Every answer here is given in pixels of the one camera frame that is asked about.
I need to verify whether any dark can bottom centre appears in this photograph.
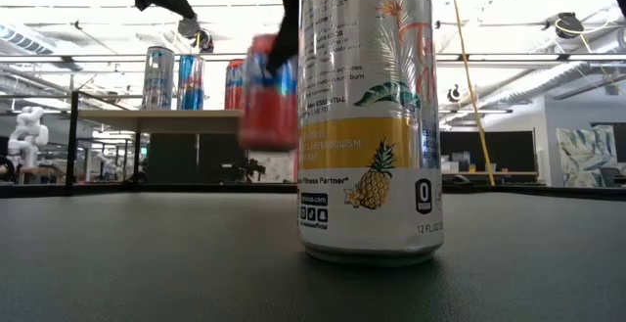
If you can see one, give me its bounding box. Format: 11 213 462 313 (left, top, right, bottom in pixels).
296 0 445 268

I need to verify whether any leaf-patterned wall hanging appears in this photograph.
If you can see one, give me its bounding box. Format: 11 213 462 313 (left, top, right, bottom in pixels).
556 124 618 189

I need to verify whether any wooden shelf black frame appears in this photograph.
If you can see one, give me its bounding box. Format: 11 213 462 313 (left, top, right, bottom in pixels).
66 90 246 197

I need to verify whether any silver blue Celsius can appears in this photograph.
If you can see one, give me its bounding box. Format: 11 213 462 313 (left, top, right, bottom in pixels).
141 45 176 112

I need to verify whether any yellow cable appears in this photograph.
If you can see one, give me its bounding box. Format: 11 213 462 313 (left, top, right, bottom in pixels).
447 0 496 188

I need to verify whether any black partition panel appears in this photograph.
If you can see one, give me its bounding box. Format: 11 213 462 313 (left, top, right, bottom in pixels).
146 133 248 185

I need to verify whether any black table frame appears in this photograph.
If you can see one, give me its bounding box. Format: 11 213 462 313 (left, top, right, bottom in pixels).
0 180 626 202

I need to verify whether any red Fanta can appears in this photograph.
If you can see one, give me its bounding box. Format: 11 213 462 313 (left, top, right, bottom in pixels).
238 32 300 153
223 58 248 112

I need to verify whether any blue silver Red Bull can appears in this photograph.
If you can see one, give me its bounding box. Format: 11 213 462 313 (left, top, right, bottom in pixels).
176 54 205 112

